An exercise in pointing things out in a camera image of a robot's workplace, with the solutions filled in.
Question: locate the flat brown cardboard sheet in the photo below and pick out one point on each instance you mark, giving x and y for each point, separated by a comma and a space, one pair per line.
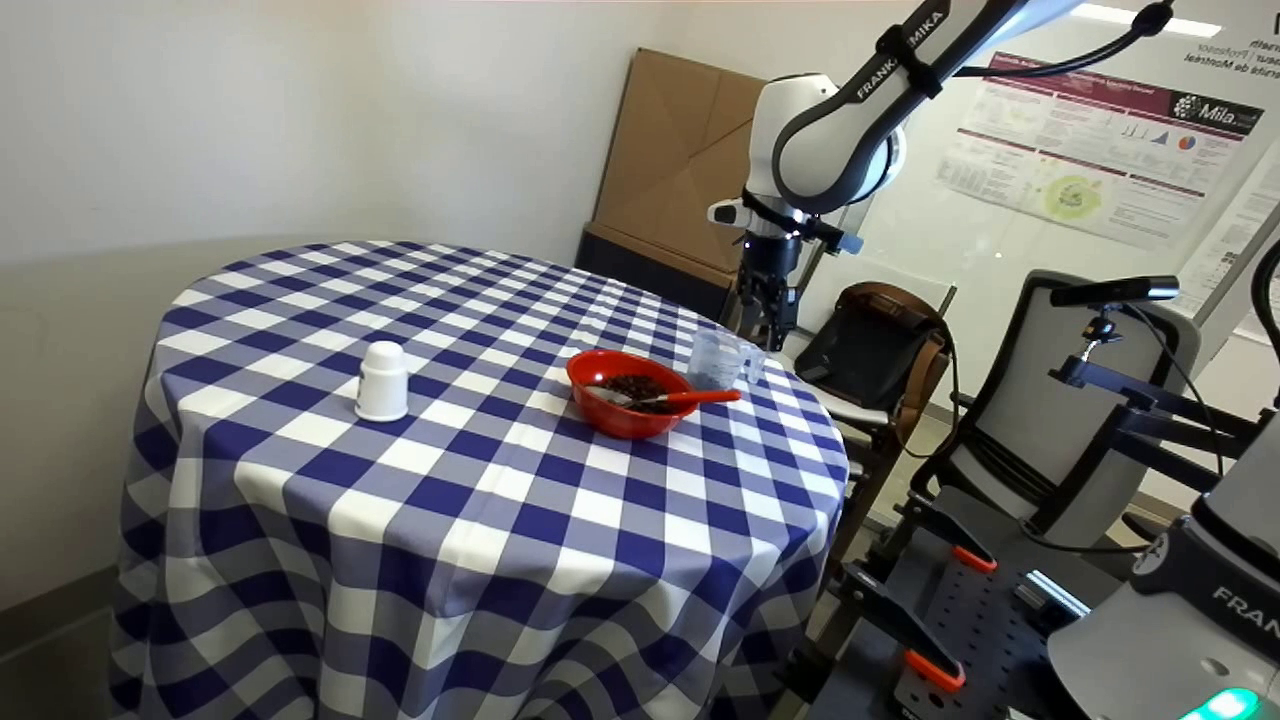
666, 162

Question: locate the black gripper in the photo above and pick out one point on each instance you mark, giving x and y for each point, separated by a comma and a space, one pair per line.
771, 264

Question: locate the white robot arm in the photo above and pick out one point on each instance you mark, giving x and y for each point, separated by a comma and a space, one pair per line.
824, 145

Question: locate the chair with black bag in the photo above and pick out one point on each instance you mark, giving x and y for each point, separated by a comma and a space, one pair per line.
865, 355

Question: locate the black low cabinet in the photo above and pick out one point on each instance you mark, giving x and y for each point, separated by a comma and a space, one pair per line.
642, 273

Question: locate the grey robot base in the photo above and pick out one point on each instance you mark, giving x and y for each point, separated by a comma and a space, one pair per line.
1174, 640

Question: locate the blue white checkered tablecloth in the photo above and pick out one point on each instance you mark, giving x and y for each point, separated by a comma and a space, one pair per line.
443, 533

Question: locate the dark food in bowl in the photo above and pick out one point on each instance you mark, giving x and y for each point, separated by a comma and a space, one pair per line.
642, 390

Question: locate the small white cup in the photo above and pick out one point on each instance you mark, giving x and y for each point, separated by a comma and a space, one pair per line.
380, 385

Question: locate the clear plastic measuring jar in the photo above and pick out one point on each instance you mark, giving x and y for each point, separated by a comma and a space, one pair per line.
722, 362

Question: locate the red spoon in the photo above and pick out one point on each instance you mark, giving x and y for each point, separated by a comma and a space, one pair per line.
704, 397

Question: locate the grey office chair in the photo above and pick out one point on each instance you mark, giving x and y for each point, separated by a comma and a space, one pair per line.
1052, 414

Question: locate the wall poster with red header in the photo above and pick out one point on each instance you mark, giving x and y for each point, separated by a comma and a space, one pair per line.
1095, 145

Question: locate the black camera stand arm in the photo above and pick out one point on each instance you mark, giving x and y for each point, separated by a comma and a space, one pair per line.
1163, 427

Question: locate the red bowl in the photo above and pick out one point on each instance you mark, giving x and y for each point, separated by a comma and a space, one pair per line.
620, 416

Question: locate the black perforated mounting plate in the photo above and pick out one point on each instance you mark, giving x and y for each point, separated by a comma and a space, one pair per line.
985, 622

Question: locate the white paper poster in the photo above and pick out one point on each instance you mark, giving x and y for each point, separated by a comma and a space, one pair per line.
1242, 55

